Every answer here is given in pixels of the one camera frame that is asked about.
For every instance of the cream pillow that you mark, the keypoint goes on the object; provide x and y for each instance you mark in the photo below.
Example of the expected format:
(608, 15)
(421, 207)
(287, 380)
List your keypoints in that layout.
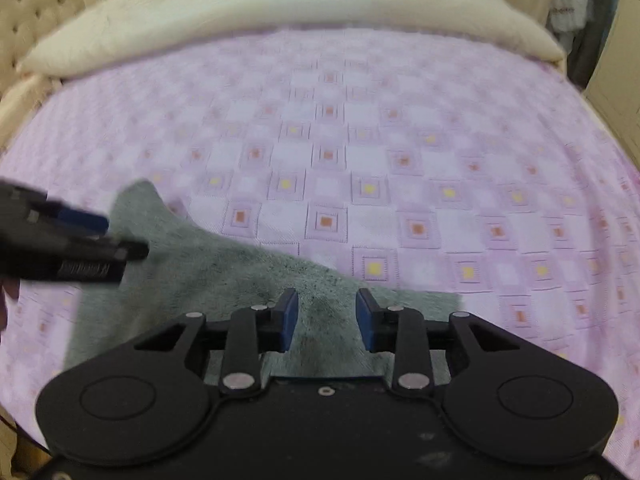
(250, 5)

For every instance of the purple checked bed sheet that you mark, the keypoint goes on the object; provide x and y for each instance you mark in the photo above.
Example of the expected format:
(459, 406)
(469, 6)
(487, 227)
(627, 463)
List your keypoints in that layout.
(400, 110)

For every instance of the hanging clothes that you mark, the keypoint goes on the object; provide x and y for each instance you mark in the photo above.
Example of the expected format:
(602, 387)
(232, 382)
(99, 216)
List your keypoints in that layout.
(575, 5)

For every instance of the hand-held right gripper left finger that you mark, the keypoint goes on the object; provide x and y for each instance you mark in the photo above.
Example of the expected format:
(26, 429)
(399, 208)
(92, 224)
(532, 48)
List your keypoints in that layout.
(287, 320)

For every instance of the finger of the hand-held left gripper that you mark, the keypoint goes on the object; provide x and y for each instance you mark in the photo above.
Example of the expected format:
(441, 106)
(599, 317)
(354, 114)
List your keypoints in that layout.
(131, 251)
(82, 219)

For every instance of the grey knit pants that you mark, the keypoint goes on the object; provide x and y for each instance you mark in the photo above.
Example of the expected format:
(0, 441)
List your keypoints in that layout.
(215, 270)

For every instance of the cream tufted headboard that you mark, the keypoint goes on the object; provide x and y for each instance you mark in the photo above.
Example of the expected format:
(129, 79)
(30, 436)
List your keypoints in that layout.
(30, 0)

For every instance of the person's left hand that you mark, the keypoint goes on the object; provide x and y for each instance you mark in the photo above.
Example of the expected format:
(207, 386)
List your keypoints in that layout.
(6, 305)

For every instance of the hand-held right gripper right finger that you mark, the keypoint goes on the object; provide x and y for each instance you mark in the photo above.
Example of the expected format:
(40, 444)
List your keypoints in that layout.
(366, 320)

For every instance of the cream wardrobe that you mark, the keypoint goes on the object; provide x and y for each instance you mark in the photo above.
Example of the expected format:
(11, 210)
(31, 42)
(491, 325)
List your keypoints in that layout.
(617, 80)

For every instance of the cream bed frame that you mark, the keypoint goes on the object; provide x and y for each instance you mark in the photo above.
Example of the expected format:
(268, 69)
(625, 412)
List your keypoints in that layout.
(15, 455)

